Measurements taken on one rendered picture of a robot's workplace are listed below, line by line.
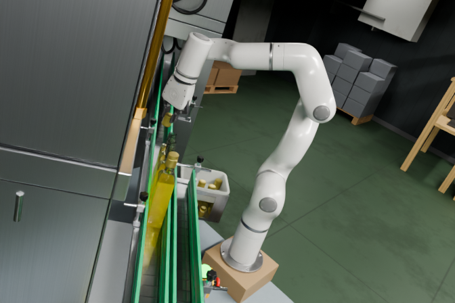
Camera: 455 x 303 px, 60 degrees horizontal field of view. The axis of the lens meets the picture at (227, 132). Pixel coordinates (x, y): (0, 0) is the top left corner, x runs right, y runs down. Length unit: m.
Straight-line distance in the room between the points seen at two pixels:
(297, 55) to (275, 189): 0.48
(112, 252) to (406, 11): 6.38
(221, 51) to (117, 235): 0.70
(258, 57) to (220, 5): 0.99
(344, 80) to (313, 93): 5.66
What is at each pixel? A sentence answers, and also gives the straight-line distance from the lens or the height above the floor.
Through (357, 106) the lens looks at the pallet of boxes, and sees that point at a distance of 6.86.
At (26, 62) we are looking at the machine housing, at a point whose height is 1.72.
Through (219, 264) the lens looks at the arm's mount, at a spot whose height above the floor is 0.83.
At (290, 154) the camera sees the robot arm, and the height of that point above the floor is 1.38.
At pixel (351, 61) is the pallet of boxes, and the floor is 0.91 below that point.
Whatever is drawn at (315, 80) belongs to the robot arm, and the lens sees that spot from 1.29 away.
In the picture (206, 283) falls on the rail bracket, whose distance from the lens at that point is 1.14.
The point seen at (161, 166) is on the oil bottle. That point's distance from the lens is 1.32.
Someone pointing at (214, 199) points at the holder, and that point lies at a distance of 1.76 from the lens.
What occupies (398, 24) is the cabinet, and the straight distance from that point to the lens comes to 7.12.
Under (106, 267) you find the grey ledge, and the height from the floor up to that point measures 1.05.
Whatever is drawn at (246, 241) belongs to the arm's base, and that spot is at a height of 0.96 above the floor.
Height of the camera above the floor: 1.95
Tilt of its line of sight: 24 degrees down
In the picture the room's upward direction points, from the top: 20 degrees clockwise
